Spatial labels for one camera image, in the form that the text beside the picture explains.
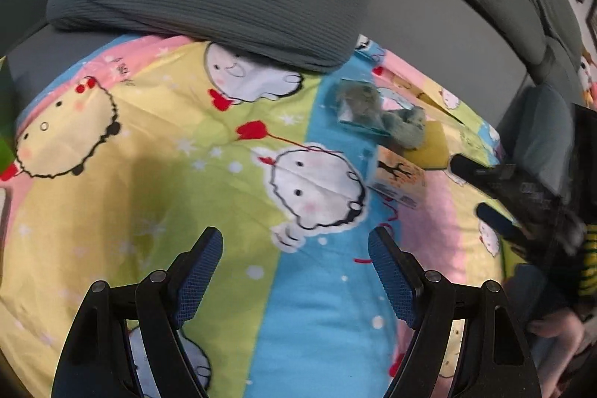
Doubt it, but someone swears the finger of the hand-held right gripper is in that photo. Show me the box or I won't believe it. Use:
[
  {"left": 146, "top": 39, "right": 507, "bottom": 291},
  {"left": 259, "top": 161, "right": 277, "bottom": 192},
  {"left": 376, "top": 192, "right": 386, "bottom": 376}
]
[
  {"left": 450, "top": 154, "right": 518, "bottom": 194},
  {"left": 475, "top": 202, "right": 528, "bottom": 252}
]

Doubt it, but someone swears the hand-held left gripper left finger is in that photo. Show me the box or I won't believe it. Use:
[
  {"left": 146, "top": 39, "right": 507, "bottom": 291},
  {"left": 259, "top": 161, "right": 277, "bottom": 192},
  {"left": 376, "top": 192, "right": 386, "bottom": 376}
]
[{"left": 50, "top": 227, "right": 225, "bottom": 398}]

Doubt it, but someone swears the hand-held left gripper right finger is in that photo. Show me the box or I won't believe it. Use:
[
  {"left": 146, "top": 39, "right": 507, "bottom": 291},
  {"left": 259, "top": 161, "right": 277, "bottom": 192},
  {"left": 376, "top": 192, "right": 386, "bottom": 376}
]
[{"left": 368, "top": 225, "right": 544, "bottom": 398}]

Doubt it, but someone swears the yellow green scouring sponge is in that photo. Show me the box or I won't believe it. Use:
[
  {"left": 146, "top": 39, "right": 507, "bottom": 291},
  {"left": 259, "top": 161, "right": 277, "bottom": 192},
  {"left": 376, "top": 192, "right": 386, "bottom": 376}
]
[{"left": 410, "top": 120, "right": 455, "bottom": 170}]

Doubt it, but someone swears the tissue pack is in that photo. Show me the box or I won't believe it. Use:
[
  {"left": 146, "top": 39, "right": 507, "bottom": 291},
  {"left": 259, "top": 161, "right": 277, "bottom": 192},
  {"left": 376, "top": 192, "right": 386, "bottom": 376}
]
[{"left": 366, "top": 145, "right": 426, "bottom": 210}]

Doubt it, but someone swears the grey-green fluffy cloth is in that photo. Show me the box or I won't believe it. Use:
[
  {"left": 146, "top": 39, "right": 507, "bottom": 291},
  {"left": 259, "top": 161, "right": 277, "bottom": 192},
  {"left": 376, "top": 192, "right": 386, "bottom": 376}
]
[{"left": 382, "top": 104, "right": 427, "bottom": 151}]

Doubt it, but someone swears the clear green printed plastic bag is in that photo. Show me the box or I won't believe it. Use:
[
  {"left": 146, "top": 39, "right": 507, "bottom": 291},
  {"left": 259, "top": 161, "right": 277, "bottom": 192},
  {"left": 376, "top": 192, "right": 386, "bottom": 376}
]
[{"left": 333, "top": 77, "right": 411, "bottom": 133}]

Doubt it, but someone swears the green cardboard box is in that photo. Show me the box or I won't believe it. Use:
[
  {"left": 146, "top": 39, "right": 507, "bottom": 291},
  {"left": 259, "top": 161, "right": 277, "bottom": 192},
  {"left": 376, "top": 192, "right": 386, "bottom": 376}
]
[{"left": 0, "top": 100, "right": 17, "bottom": 175}]

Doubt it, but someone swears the person's right forearm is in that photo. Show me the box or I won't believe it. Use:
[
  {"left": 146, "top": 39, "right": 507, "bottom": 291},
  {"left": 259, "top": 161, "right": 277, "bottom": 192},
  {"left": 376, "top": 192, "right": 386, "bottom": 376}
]
[{"left": 527, "top": 314, "right": 588, "bottom": 385}]

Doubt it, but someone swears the yellow black striped sleeve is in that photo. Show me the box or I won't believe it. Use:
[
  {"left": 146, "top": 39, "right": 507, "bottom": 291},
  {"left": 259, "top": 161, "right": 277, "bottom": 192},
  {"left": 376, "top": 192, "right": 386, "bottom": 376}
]
[{"left": 571, "top": 225, "right": 597, "bottom": 305}]

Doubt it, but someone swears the grey armrest cushion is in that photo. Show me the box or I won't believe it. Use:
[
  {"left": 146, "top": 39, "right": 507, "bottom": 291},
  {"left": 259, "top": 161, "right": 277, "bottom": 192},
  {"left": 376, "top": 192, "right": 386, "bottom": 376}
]
[{"left": 494, "top": 85, "right": 576, "bottom": 203}]

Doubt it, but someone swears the cartoon printed blanket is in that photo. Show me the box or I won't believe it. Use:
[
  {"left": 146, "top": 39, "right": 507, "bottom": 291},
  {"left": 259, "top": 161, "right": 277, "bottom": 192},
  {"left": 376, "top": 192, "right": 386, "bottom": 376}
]
[{"left": 0, "top": 32, "right": 518, "bottom": 398}]

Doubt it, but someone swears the grey sofa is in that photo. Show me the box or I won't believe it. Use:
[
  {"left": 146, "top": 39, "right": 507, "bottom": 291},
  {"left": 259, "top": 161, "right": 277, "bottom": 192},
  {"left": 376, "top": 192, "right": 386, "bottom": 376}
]
[{"left": 0, "top": 0, "right": 597, "bottom": 147}]

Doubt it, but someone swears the plush toy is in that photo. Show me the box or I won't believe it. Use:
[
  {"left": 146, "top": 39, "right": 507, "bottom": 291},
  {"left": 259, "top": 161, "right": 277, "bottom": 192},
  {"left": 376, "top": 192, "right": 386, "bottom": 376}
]
[{"left": 578, "top": 48, "right": 597, "bottom": 105}]

